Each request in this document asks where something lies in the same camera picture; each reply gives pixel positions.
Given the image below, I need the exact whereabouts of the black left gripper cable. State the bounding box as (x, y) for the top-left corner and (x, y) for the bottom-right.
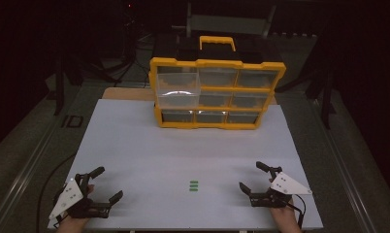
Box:
(36, 153), (77, 233)

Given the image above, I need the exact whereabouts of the yellow black drawer organizer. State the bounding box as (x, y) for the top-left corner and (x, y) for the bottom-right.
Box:
(148, 35), (287, 131)

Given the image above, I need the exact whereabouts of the set of clear drawers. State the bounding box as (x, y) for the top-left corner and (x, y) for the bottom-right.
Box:
(161, 66), (278, 124)

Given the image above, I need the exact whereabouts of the metal floor rail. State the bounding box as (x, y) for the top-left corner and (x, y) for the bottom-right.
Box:
(0, 96), (84, 233)
(310, 98), (378, 233)

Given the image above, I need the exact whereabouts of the grey metal frame stand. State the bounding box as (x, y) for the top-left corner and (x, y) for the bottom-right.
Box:
(172, 1), (278, 40)

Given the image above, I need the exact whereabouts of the person's right hand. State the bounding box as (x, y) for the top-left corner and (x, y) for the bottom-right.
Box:
(269, 204), (303, 233)

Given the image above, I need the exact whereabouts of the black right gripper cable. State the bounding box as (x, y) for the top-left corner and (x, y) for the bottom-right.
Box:
(291, 193), (308, 229)

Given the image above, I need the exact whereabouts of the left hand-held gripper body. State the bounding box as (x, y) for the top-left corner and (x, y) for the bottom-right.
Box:
(49, 174), (112, 221)

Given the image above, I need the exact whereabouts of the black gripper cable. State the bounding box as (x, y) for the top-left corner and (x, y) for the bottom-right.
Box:
(291, 193), (308, 229)
(36, 153), (77, 233)

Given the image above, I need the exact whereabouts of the dark tripod stand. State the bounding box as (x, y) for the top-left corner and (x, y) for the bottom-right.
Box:
(116, 0), (143, 85)

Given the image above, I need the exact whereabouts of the wooden table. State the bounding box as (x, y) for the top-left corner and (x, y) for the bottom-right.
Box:
(101, 86), (157, 101)

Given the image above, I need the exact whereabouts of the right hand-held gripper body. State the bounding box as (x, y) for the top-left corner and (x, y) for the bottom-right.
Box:
(249, 166), (313, 209)

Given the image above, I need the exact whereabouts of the black stand leg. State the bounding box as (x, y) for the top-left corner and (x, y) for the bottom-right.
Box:
(52, 57), (68, 117)

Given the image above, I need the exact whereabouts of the person's left hand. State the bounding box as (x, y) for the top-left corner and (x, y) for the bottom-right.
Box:
(56, 183), (96, 233)

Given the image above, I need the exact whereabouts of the clear plastic drawer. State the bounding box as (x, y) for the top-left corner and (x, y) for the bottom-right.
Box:
(155, 71), (202, 110)

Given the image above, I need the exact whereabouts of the white table cover sheet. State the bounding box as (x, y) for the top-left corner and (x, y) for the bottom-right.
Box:
(47, 98), (324, 231)

